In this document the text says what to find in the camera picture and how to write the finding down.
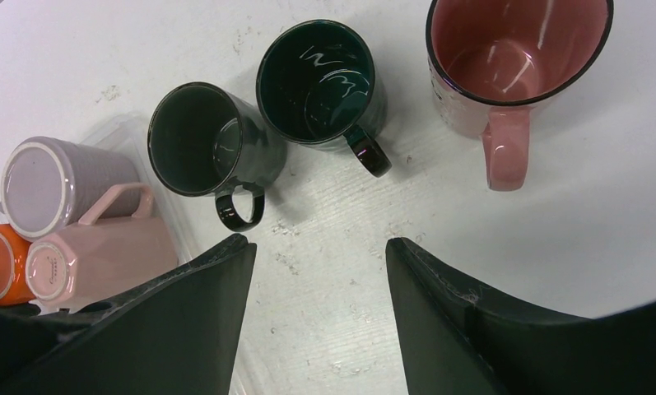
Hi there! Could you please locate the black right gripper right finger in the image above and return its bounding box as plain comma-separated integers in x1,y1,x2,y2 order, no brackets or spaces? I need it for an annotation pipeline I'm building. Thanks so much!
386,238,656,394

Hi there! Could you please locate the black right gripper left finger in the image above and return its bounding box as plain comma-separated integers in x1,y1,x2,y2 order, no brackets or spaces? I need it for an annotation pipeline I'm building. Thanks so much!
0,234,257,394

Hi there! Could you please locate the dark grey mug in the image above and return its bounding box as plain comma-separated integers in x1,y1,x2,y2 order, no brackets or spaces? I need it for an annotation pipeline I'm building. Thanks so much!
147,81,288,232

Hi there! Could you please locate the pink ghost pattern mug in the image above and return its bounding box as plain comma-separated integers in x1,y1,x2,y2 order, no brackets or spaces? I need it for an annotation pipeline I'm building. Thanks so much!
426,0,614,192

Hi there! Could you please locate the dark green glossy mug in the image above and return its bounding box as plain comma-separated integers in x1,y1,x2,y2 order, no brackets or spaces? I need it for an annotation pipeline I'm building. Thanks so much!
255,19,392,177

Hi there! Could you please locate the light pink faceted mug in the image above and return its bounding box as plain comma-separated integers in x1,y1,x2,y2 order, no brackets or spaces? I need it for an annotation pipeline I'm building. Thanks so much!
25,183,179,312

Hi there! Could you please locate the orange mug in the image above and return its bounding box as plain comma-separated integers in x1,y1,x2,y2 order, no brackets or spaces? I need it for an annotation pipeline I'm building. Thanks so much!
0,224,35,306

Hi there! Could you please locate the lilac ribbed mug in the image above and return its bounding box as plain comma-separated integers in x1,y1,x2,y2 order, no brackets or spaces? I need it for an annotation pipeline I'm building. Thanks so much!
0,136,140,241

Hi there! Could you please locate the clear plastic tray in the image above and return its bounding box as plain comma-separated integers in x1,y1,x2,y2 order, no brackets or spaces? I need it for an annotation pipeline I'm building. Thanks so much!
77,111,263,395

